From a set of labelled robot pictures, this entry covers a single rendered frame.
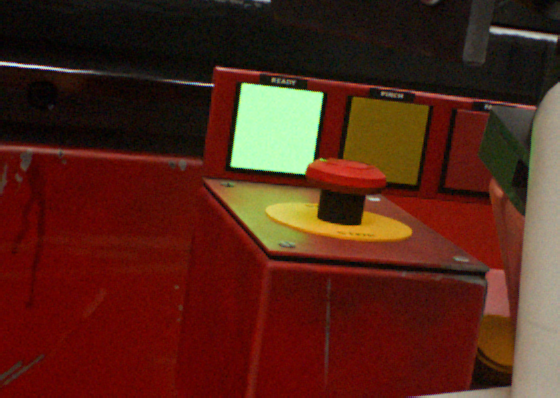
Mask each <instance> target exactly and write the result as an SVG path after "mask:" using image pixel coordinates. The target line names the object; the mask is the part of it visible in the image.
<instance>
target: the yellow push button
mask: <svg viewBox="0 0 560 398"><path fill-rule="evenodd" d="M515 337H516V329H515V328H514V327H513V325H512V323H511V318H509V317H506V316H504V315H500V314H494V313H488V314H483V318H482V325H481V330H480V336H479V341H478V347H477V352H476V358H475V363H474V370H475V371H476V372H477V373H479V374H480V375H482V376H483V377H485V378H487V379H490V380H492V381H496V382H501V383H510V382H512V375H513V362H514V350H515Z"/></svg>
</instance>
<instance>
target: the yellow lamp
mask: <svg viewBox="0 0 560 398"><path fill-rule="evenodd" d="M428 108H429V107H428V106H424V105H416V104H408V103H399V102H391V101H383V100H375V99H367V98H358V97H353V99H352V106H351V112H350V119H349V125H348V132H347V138H346V145H345V152H344V159H346V160H352V161H357V162H362V163H366V164H369V165H372V166H374V167H376V168H377V169H378V170H380V171H381V172H382V173H383V174H384V175H385V176H386V182H387V183H397V184H407V185H416V181H417V175H418V169H419V163H420V157H421V151H422V144H423V138H424V132H425V126H426V120H427V114H428Z"/></svg>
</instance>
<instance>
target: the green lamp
mask: <svg viewBox="0 0 560 398"><path fill-rule="evenodd" d="M321 102H322V93H317V92H308V91H300V90H292V89H284V88H276V87H268V86H259V85H251V84H243V85H242V92H241V99H240V106H239V114H238V121H237V128H235V136H234V143H233V151H232V159H231V167H237V168H248V169H258V170H268V171H278V172H288V173H298V174H305V170H306V167H307V165H308V164H309V163H311V162H313V156H314V148H315V142H316V135H317V128H318V122H319V115H320V108H321Z"/></svg>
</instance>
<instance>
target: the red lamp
mask: <svg viewBox="0 0 560 398"><path fill-rule="evenodd" d="M488 116H489V113H482V112H474V111H466V110H457V114H456V120H455V126H454V132H453V138H452V143H451V150H450V156H449V162H448V168H447V173H446V179H445V185H444V188H448V189H458V190H467V191H477V192H487V193H489V185H490V182H491V179H492V177H493V176H492V174H491V173H490V172H489V170H488V169H487V168H486V166H485V165H484V164H483V163H482V161H481V160H480V159H479V157H478V155H477V154H478V151H479V148H480V144H481V140H482V136H483V133H484V129H485V126H486V122H487V119H488Z"/></svg>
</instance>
